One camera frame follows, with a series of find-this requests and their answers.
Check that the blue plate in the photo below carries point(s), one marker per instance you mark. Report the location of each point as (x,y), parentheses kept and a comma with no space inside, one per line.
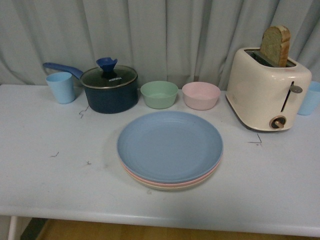
(170,147)

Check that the pink plate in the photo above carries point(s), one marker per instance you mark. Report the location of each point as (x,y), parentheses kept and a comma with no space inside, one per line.
(162,171)

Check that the green bowl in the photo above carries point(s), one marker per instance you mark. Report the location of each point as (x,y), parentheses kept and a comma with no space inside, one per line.
(159,94)

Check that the dark blue saucepan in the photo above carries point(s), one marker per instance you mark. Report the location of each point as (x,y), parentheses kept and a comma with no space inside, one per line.
(105,101)

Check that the pink bowl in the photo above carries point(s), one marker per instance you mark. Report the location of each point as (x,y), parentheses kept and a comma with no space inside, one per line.
(200,95)

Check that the glass pot lid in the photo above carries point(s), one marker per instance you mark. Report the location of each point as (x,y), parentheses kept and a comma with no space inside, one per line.
(108,75)

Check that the beige plate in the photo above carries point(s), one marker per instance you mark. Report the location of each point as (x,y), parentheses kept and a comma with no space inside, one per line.
(171,187)

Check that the grey curtain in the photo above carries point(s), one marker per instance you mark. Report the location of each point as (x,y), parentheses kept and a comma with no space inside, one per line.
(180,41)

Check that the light blue cup left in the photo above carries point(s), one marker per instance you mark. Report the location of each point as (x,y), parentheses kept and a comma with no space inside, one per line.
(62,87)

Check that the light blue cup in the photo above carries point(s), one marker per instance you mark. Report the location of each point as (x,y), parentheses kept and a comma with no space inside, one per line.
(62,87)
(311,99)

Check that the cream toaster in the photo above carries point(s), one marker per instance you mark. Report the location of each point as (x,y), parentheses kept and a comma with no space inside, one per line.
(264,97)

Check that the toast slice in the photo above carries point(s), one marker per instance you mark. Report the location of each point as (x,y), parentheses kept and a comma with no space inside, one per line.
(275,45)

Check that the light blue cup right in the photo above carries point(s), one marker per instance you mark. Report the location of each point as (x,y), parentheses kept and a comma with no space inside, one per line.
(311,99)

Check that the white table leg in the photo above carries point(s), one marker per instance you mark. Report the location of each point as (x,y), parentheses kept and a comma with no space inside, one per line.
(12,233)

